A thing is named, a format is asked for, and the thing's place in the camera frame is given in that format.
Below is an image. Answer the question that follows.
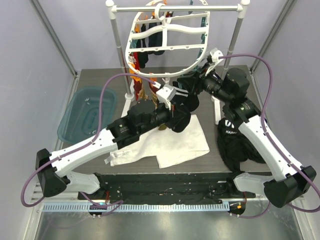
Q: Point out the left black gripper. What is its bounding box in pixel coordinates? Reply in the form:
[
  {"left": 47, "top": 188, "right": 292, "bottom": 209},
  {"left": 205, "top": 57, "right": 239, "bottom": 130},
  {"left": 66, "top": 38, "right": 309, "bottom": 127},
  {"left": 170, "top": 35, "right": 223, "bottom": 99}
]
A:
[{"left": 138, "top": 99, "right": 187, "bottom": 136}]

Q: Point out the beige striped sock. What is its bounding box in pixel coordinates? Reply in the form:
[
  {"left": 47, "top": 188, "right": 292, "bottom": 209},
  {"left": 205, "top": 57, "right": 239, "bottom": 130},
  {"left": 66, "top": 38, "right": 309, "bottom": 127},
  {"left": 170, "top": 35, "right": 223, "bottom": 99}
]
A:
[
  {"left": 149, "top": 83, "right": 158, "bottom": 108},
  {"left": 134, "top": 82, "right": 149, "bottom": 100}
]

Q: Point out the black white-striped sock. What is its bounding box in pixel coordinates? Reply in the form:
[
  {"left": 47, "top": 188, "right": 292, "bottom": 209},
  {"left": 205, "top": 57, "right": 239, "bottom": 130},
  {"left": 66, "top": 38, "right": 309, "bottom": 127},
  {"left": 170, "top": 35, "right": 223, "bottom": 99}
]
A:
[{"left": 171, "top": 73, "right": 202, "bottom": 133}]

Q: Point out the red santa sock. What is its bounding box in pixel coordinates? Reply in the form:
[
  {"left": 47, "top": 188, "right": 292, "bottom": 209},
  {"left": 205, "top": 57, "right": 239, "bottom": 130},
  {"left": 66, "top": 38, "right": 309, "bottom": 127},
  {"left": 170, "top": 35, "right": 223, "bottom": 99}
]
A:
[{"left": 129, "top": 52, "right": 143, "bottom": 101}]

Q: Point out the white round clip hanger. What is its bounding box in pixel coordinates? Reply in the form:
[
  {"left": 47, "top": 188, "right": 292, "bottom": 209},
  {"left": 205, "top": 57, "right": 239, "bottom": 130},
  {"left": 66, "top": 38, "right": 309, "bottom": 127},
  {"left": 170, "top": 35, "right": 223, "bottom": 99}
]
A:
[{"left": 125, "top": 0, "right": 210, "bottom": 78}]

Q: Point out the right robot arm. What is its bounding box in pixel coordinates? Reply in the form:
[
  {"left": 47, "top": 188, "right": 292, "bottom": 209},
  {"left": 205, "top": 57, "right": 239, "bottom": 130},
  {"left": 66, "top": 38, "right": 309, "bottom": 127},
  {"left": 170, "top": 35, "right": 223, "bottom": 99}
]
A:
[{"left": 191, "top": 67, "right": 317, "bottom": 208}]

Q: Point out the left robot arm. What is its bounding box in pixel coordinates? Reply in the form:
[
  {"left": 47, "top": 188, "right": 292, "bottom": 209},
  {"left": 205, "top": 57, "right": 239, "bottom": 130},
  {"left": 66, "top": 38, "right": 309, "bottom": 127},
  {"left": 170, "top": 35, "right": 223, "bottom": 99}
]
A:
[{"left": 35, "top": 100, "right": 191, "bottom": 200}]

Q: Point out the white towel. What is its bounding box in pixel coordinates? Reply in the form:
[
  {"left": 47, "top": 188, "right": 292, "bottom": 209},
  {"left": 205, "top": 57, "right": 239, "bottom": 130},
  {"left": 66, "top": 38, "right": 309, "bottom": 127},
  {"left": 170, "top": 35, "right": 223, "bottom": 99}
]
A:
[{"left": 104, "top": 114, "right": 210, "bottom": 169}]

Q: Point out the dark navy sock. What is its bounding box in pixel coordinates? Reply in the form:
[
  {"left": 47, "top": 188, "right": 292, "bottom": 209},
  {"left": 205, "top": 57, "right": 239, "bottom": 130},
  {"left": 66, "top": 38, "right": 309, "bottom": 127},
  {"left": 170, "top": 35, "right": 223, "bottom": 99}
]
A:
[
  {"left": 148, "top": 31, "right": 165, "bottom": 56},
  {"left": 136, "top": 23, "right": 151, "bottom": 70}
]

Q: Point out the black printed t-shirt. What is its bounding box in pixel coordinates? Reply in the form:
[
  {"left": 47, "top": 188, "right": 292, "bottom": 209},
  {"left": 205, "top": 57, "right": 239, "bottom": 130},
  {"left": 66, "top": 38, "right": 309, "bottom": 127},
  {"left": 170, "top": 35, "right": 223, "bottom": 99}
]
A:
[{"left": 216, "top": 117, "right": 266, "bottom": 173}]

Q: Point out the white metal drying rack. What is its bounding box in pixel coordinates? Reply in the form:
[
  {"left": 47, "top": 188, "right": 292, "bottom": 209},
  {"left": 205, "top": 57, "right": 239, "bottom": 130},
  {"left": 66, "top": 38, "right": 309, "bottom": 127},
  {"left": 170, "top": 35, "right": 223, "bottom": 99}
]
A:
[{"left": 105, "top": 0, "right": 250, "bottom": 116}]

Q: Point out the teal plastic basin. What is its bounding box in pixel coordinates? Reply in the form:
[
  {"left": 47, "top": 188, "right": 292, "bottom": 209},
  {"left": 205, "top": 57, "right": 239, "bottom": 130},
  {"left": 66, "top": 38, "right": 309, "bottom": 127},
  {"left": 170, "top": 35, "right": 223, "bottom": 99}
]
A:
[{"left": 57, "top": 86, "right": 117, "bottom": 145}]

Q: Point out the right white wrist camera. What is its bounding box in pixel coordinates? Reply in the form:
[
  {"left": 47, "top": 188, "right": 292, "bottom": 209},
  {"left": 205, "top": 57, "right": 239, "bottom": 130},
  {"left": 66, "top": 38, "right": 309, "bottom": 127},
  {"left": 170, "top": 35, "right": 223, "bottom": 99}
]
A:
[{"left": 205, "top": 47, "right": 223, "bottom": 76}]

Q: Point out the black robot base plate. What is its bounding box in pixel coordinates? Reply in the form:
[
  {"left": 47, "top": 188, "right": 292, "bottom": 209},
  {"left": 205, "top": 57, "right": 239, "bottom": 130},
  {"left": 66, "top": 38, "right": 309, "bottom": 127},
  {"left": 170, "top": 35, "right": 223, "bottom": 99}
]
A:
[{"left": 88, "top": 173, "right": 256, "bottom": 205}]

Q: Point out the white slotted cable duct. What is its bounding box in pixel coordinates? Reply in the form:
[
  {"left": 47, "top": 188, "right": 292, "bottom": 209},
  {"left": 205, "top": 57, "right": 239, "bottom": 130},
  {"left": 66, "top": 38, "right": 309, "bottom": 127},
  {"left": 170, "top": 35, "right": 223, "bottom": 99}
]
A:
[{"left": 42, "top": 202, "right": 230, "bottom": 213}]

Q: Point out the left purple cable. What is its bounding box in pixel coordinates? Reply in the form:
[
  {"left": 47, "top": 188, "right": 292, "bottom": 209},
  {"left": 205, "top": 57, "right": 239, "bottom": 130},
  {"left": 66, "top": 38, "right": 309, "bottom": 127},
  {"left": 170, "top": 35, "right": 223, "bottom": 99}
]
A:
[{"left": 20, "top": 73, "right": 158, "bottom": 216}]

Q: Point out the purple cable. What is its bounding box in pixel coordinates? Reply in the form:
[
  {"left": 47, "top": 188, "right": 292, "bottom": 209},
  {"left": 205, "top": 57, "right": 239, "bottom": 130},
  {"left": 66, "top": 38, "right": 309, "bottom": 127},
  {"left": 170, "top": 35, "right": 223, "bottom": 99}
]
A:
[
  {"left": 219, "top": 53, "right": 320, "bottom": 218},
  {"left": 20, "top": 73, "right": 158, "bottom": 216}
]

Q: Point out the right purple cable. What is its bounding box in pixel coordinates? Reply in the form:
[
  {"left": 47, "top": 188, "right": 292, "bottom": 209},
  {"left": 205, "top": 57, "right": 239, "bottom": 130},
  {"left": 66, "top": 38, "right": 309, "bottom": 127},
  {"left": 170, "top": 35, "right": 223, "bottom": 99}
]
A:
[{"left": 219, "top": 53, "right": 320, "bottom": 218}]

